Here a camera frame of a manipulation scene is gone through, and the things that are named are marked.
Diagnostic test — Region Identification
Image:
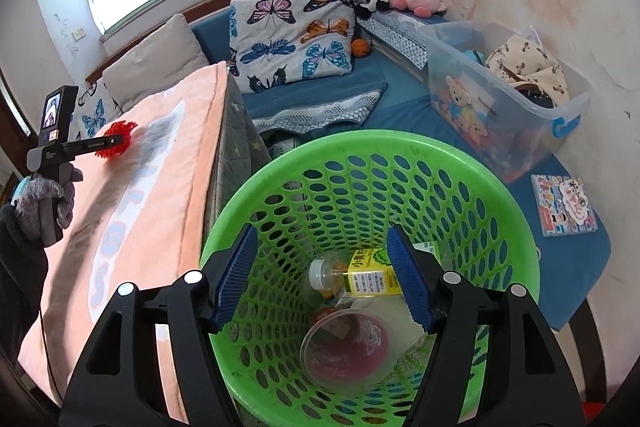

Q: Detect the large butterfly print pillow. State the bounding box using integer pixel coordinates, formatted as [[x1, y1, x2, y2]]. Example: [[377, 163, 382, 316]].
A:
[[227, 0, 358, 94]]

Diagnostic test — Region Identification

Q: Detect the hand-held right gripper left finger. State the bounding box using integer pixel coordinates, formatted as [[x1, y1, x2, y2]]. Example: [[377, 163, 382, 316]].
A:
[[59, 223, 260, 427]]

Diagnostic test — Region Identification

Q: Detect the clear plastic storage bin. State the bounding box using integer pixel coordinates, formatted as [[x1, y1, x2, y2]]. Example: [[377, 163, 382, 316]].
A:
[[420, 21, 593, 185]]

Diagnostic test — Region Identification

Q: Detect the teddy bear picture box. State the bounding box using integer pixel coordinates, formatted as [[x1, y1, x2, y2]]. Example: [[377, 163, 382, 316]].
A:
[[432, 74, 493, 138]]

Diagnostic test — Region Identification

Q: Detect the blue bed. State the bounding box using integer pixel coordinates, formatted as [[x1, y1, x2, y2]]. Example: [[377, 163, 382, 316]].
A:
[[192, 0, 613, 333]]

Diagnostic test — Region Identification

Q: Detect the pink printed blanket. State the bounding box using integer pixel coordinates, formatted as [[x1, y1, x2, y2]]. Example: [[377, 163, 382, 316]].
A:
[[17, 62, 231, 423]]

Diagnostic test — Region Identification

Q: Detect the grey patterned cloth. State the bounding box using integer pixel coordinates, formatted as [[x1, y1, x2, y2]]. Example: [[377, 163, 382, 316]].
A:
[[252, 90, 383, 135]]

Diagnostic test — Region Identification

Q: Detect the grey star print cloth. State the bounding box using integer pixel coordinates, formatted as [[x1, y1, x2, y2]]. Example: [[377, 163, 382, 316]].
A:
[[205, 77, 273, 233]]

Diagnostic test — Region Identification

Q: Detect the small butterfly print pillow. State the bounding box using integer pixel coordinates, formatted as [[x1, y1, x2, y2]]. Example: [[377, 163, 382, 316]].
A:
[[70, 79, 123, 142]]

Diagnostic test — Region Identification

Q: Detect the folded patterned mat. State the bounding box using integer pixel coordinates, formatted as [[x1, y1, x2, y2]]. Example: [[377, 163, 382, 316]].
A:
[[356, 9, 448, 70]]

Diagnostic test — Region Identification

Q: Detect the beige cushion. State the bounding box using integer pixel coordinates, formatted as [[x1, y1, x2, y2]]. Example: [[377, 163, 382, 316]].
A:
[[102, 13, 208, 112]]

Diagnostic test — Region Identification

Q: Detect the red snack packet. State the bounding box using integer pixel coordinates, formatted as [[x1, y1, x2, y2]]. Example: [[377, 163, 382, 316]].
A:
[[311, 304, 351, 325]]

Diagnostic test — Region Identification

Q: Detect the cream printed cloth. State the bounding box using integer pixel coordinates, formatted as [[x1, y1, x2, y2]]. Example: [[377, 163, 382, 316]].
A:
[[485, 34, 571, 108]]

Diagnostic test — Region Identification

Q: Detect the white printed milk carton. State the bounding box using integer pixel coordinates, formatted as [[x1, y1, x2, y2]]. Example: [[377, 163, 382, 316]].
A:
[[412, 240, 442, 259]]

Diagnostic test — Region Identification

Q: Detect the dark wooden bed frame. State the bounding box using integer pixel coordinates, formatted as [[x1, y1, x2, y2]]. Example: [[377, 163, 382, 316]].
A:
[[550, 297, 610, 408]]

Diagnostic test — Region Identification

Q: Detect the colourful children's book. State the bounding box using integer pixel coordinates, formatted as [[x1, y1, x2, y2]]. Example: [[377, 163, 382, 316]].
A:
[[530, 174, 600, 238]]

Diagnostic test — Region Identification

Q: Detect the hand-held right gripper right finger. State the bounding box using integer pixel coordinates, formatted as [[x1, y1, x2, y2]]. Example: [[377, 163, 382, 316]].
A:
[[386, 225, 586, 427]]

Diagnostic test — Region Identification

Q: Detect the clear plastic cup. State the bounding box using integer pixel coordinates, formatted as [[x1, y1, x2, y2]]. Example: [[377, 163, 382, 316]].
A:
[[300, 307, 406, 398]]

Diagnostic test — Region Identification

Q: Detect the person's left forearm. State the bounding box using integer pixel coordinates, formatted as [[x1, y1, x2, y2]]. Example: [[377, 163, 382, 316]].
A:
[[0, 204, 49, 358]]

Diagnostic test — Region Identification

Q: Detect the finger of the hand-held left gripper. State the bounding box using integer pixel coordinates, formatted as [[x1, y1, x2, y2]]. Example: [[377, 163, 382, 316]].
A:
[[75, 134, 126, 155]]

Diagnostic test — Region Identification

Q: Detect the clear bottle yellow label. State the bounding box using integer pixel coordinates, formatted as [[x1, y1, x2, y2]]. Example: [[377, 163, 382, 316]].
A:
[[308, 248, 406, 303]]

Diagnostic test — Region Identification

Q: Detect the person's left hand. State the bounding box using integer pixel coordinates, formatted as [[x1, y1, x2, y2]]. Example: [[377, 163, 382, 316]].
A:
[[12, 167, 84, 243]]

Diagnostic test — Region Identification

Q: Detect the green plastic mesh basket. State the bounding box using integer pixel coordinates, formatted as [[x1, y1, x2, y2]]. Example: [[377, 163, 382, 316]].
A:
[[200, 130, 542, 427]]

